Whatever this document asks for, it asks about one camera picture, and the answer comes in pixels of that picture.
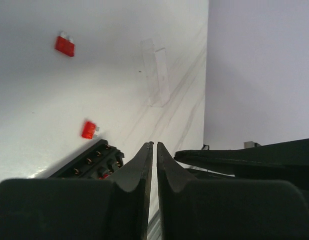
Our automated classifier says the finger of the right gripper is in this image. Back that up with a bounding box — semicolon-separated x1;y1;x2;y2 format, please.
186;168;309;191
174;138;309;174

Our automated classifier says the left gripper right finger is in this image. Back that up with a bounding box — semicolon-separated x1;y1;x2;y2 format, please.
157;142;196;240

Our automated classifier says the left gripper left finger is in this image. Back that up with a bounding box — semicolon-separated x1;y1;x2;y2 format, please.
111;142;153;240

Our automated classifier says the black fuse box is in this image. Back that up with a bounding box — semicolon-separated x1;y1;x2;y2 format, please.
50;139;124;180

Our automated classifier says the red blade fuse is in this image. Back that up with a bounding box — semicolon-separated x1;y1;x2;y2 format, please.
81;120;99;140
55;31;75;57

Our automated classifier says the clear plastic fuse box cover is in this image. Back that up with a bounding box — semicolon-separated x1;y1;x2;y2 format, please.
141;38;170;108

